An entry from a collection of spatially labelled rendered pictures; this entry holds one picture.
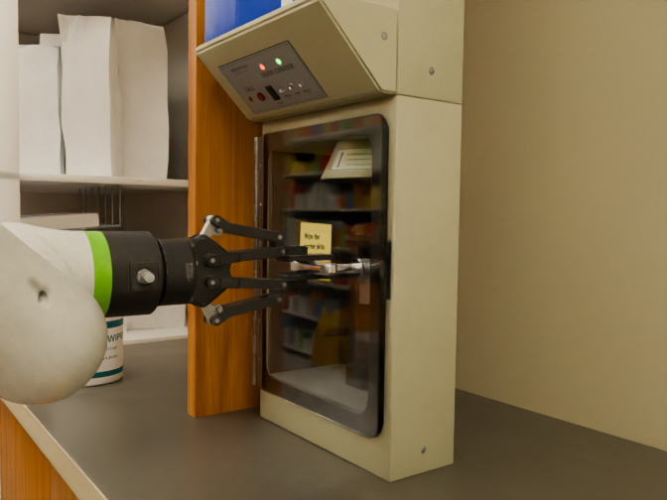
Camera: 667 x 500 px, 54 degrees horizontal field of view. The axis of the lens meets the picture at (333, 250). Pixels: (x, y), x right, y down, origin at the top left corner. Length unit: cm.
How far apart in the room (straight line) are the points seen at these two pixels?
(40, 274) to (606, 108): 87
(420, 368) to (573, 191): 45
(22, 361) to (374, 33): 51
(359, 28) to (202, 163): 39
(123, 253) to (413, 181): 35
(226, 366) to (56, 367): 58
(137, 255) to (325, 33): 32
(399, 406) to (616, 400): 42
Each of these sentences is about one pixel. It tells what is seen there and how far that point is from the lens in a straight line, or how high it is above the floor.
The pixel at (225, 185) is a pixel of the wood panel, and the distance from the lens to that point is 108.
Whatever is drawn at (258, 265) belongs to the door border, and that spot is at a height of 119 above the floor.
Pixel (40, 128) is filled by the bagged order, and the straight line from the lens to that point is 205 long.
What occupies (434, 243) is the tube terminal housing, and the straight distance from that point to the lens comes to 84.
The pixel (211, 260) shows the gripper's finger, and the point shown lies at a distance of 76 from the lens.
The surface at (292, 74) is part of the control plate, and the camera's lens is 88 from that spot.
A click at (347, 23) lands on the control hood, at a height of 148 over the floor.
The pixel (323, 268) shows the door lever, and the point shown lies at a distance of 80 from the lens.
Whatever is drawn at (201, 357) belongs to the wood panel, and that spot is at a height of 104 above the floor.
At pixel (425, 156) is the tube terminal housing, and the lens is 83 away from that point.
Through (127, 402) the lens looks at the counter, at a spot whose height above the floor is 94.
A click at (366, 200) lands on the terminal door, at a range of 81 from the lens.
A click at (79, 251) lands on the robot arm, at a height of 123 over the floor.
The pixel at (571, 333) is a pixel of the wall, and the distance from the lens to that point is 117.
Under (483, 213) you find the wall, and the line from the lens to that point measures 127.
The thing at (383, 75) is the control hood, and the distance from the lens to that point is 80.
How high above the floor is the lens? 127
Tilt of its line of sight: 3 degrees down
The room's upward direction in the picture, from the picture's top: 1 degrees clockwise
